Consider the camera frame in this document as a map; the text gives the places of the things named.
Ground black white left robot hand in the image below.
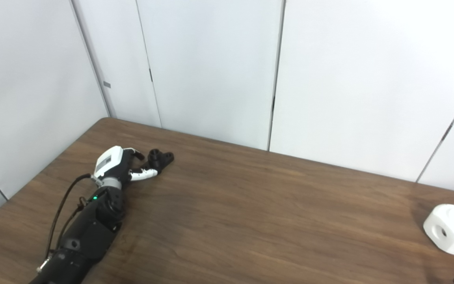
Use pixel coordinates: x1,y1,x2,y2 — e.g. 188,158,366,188
93,146,158,188

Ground black flanged holder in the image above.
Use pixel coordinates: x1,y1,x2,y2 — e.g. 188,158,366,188
147,149,175,174

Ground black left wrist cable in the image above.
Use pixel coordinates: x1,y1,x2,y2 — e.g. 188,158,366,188
44,174,93,262

